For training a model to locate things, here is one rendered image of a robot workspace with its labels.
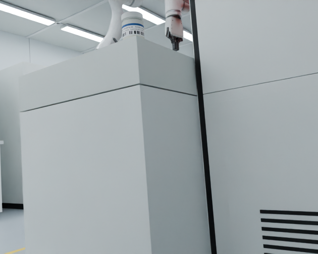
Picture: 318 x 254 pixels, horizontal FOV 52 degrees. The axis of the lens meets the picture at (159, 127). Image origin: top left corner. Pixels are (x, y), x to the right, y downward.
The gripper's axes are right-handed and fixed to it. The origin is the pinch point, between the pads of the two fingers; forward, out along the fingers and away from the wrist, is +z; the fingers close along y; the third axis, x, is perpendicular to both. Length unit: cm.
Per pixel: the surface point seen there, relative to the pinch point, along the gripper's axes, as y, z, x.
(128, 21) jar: 60, 15, 37
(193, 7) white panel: 27.1, 0.8, 35.8
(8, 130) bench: -35, 4, -366
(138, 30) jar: 57, 18, 38
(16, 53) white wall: -67, -131, -421
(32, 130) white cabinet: 71, 44, -12
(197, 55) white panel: 26.6, 19.7, 35.7
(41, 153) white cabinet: 69, 54, -7
